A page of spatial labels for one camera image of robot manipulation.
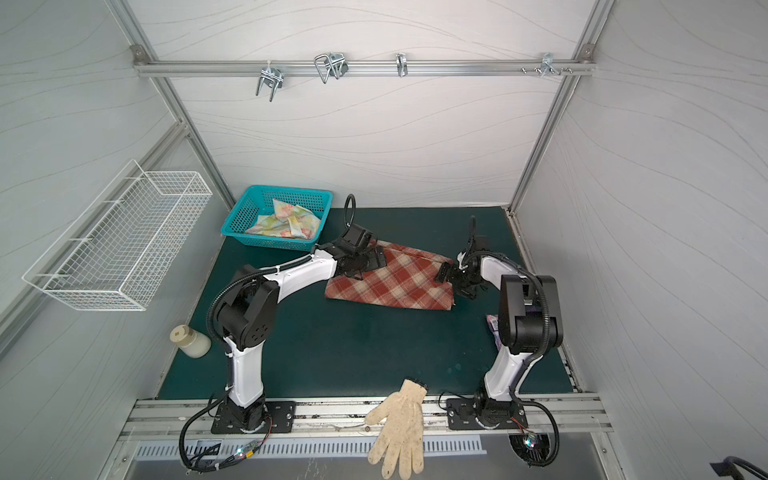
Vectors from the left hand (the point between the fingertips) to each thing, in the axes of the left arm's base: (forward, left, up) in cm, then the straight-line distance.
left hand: (382, 257), depth 96 cm
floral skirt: (+14, +33, +1) cm, 36 cm away
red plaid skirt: (-4, -9, -7) cm, 12 cm away
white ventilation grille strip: (-49, -17, -8) cm, 53 cm away
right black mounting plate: (-43, -25, -7) cm, 50 cm away
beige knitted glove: (-48, -7, -7) cm, 49 cm away
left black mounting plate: (-46, +25, 0) cm, 52 cm away
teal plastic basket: (+27, +51, -2) cm, 57 cm away
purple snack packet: (-19, -34, -7) cm, 40 cm away
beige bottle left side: (-29, +50, 0) cm, 58 cm away
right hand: (-4, -23, -5) cm, 24 cm away
